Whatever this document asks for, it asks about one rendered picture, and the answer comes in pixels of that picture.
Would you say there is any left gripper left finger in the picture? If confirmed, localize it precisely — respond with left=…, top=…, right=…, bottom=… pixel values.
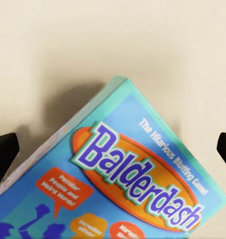
left=0, top=132, right=19, bottom=181

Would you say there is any board game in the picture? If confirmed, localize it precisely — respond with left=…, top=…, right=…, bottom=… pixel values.
left=0, top=74, right=226, bottom=239

